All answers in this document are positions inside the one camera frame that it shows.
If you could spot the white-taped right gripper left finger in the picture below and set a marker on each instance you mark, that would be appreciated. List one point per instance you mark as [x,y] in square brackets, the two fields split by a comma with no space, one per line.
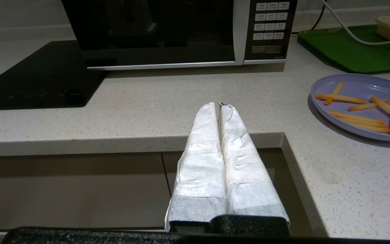
[200,169]

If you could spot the purple plate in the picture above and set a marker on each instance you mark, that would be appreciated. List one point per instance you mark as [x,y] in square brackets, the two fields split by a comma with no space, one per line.
[361,88]

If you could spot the green plastic tray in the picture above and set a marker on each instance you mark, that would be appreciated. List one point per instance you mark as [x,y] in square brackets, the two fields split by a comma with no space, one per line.
[347,54]

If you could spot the black induction cooktop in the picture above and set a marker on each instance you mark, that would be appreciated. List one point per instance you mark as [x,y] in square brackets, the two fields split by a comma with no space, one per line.
[39,78]

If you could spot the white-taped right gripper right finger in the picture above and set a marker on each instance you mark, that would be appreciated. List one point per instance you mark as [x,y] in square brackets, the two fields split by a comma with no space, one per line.
[245,176]

